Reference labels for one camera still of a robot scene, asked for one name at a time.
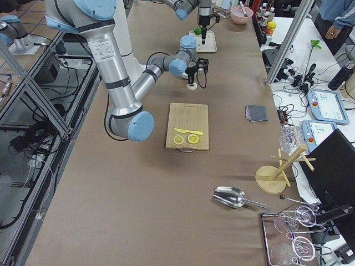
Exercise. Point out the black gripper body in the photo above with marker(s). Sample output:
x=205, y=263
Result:
x=191, y=71
x=204, y=21

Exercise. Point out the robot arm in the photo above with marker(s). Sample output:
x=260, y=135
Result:
x=205, y=13
x=94, y=20

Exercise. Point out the light green bowl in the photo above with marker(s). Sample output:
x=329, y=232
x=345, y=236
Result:
x=185, y=76

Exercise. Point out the pink bowl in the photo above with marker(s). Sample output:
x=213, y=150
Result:
x=237, y=15

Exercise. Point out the green lime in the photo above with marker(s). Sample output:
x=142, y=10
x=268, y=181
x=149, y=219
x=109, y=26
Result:
x=197, y=31

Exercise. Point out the cream rabbit tray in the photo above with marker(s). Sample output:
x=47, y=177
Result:
x=210, y=42

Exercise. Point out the bamboo cutting board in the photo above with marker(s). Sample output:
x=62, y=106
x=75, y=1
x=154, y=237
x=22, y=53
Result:
x=190, y=117

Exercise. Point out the yellow plastic knife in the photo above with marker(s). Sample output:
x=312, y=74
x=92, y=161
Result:
x=185, y=131

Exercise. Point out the upper lemon slice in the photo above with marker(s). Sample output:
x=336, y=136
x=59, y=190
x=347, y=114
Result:
x=193, y=138

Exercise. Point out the lemon slice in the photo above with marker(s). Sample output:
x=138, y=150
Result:
x=193, y=138
x=178, y=139

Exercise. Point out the lower lemon slice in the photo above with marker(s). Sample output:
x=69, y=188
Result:
x=178, y=139

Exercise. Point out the purple cloth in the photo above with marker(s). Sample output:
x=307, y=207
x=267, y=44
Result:
x=246, y=113

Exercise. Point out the grey folded cloth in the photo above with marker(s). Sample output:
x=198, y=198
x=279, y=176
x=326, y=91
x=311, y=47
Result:
x=257, y=113

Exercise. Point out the clear plastic container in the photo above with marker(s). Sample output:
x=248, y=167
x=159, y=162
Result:
x=291, y=138

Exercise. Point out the shiny metal scoop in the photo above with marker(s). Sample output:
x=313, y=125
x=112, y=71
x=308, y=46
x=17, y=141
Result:
x=234, y=197

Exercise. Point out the wooden mug tree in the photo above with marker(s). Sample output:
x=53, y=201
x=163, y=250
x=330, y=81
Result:
x=273, y=180

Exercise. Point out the lower teach pendant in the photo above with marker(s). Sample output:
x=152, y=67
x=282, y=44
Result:
x=315, y=132

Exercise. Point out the teach pendant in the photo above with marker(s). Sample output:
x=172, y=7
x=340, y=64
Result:
x=327, y=106
x=315, y=132

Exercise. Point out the person in blue shirt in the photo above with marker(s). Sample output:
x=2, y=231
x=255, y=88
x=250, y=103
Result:
x=335, y=22

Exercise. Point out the upper teach pendant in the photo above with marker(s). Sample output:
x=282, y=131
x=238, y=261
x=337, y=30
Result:
x=327, y=106

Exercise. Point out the black water bottle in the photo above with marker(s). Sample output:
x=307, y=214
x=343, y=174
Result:
x=343, y=74

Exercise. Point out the black monitor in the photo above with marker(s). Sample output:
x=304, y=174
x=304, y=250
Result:
x=332, y=180

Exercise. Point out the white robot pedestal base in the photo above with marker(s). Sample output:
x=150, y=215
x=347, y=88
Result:
x=122, y=36

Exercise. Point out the aluminium frame post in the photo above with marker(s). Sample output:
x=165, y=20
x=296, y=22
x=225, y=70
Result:
x=292, y=32

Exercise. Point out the wire glass rack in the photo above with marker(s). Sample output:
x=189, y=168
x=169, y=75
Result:
x=287, y=236

